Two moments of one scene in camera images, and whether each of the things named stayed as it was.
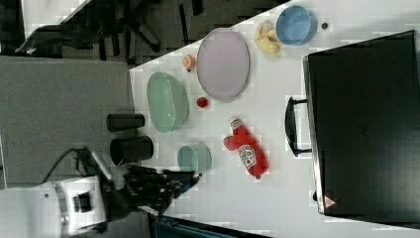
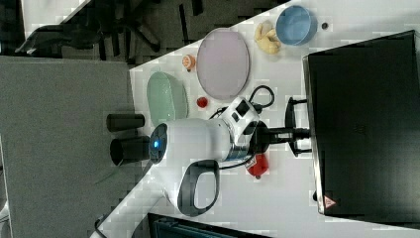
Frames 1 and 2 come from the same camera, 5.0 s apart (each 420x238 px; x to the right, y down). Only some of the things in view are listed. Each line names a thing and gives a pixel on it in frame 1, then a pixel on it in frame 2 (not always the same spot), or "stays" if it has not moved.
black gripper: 151,188 to 264,136
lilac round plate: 223,63 stays
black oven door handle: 291,126 stays
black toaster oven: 362,121 stays
